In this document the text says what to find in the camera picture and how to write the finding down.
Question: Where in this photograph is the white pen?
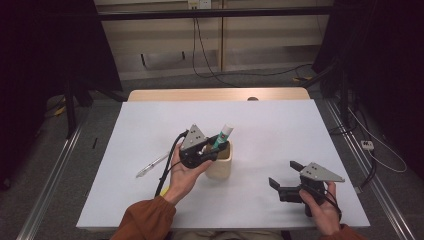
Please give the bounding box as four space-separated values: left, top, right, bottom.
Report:
135 151 171 179

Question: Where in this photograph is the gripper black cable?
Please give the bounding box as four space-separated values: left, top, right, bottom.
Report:
154 129 190 198
301 183 343 222

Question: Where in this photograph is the black horizontal metal bar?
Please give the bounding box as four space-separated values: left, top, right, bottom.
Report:
97 5 335 22

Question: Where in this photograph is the person's left hand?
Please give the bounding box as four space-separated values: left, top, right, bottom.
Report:
163 143 214 205

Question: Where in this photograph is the white wall outlet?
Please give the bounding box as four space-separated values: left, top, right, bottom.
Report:
187 0 213 10

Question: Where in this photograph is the aluminium floor rail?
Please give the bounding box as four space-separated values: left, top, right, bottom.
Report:
15 114 89 240
323 99 417 240

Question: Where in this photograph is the black curtain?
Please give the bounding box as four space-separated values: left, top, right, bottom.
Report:
0 0 123 191
312 0 424 179

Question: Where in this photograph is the long black floor cable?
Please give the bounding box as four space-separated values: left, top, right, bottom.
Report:
191 18 313 89

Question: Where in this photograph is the person's right hand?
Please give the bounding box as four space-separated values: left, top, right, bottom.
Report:
298 181 343 237

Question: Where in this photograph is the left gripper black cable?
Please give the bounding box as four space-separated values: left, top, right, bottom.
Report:
154 129 190 198

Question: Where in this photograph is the white table mat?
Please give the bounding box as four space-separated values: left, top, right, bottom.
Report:
76 99 371 231

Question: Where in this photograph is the black metal stand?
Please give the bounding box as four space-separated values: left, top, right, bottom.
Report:
63 78 78 140

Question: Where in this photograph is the beige cup holder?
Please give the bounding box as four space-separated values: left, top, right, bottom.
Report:
204 139 234 180

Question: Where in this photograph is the green and white glue stick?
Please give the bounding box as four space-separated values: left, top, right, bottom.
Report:
212 124 235 150

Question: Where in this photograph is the white floor cable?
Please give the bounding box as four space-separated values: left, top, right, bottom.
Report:
347 106 409 174

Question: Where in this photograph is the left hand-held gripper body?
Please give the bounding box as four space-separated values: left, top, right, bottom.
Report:
179 123 214 169

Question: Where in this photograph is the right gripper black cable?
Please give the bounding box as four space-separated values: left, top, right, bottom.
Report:
301 183 343 222

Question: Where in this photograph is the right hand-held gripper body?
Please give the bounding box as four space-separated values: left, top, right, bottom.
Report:
278 162 346 218

